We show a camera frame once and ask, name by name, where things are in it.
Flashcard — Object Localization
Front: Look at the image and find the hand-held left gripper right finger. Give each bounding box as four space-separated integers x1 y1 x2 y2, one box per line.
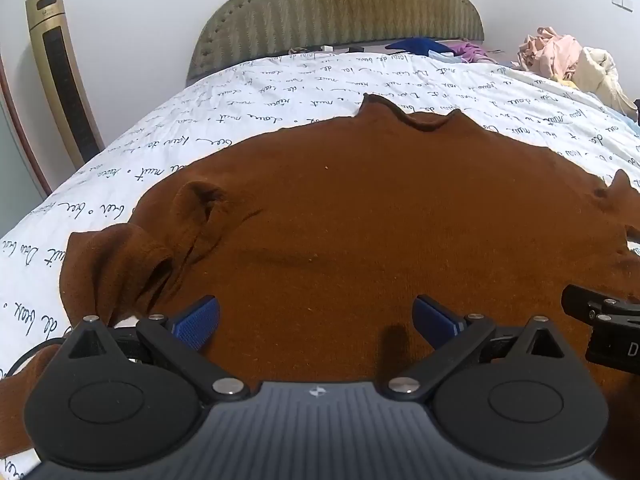
387 294 574 404

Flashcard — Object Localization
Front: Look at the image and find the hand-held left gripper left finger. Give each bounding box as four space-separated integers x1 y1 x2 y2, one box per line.
62 295 252 404

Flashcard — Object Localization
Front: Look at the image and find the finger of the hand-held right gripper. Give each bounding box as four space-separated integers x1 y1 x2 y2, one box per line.
561 285 640 332

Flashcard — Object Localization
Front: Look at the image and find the brown knit sweater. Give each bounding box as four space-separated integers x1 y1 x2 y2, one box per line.
0 92 640 480

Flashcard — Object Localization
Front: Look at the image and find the cream clothes pile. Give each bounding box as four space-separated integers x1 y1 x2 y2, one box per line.
574 47 640 122

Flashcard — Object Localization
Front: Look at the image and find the pink clothes pile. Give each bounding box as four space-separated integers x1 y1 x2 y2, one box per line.
516 26 585 80

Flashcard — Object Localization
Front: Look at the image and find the white script-printed bed sheet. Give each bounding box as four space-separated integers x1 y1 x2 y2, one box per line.
0 50 640 480

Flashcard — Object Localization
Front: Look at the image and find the purple cloth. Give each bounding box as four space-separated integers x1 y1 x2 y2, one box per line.
447 40 490 64

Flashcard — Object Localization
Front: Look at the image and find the gold tower air conditioner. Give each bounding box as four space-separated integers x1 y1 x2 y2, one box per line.
25 0 106 170

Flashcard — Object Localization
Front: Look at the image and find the olive padded headboard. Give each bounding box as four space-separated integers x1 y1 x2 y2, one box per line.
186 0 486 87

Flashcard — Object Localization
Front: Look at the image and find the black cable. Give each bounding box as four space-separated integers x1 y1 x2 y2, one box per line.
0 336 69 380

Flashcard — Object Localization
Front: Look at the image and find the reddish wooden door frame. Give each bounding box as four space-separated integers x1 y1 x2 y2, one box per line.
0 52 53 197

